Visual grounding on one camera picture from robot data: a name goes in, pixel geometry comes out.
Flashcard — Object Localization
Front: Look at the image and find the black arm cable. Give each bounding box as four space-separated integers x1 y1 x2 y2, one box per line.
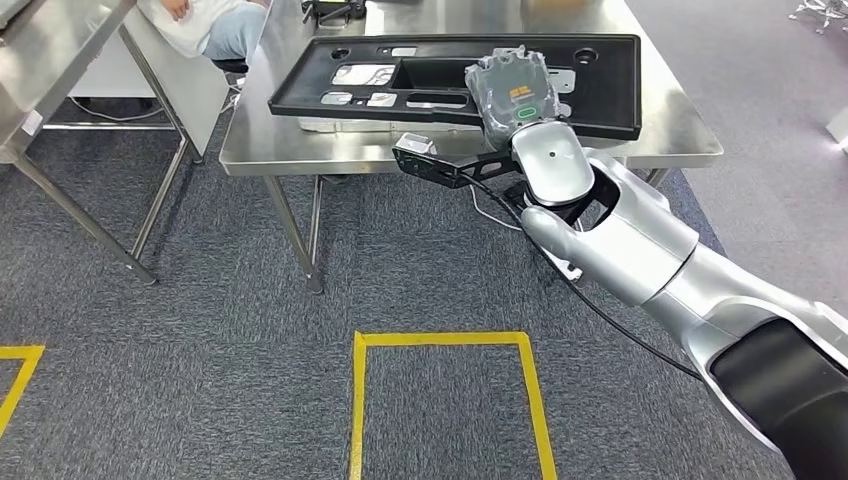
462 174 704 382

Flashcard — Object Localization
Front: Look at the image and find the steel workbench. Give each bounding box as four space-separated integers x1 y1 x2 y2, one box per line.
0 0 230 287
218 0 725 296

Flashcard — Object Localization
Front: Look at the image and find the yellow floor tape square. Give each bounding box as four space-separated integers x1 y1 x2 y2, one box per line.
349 331 559 480

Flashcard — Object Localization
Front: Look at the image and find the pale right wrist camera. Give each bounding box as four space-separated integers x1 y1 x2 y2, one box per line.
396 132 435 155

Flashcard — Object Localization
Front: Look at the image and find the white power cable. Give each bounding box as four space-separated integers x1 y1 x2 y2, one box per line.
468 185 526 233

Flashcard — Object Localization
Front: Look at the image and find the chrome chair base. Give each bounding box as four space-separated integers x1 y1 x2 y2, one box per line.
788 0 848 34

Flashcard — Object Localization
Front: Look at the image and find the person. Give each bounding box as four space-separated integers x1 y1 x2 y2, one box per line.
135 0 270 62

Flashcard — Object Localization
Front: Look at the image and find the black plastic panel part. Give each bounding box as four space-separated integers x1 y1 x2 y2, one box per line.
268 33 644 142

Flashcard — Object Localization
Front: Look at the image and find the black device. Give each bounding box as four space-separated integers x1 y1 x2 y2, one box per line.
301 0 368 29

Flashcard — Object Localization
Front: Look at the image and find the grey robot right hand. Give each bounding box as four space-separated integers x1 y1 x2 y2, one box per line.
463 44 564 153

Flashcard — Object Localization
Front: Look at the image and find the white display plinth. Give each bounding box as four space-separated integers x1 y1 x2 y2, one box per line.
824 104 848 157

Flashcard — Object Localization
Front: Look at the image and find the grey sheet metal part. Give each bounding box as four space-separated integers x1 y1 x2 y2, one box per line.
296 46 579 135

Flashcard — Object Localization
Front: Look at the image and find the black camera bracket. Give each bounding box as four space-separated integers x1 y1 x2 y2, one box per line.
392 142 521 190

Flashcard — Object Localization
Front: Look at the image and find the white cabinet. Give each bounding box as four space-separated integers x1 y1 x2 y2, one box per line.
66 36 168 101

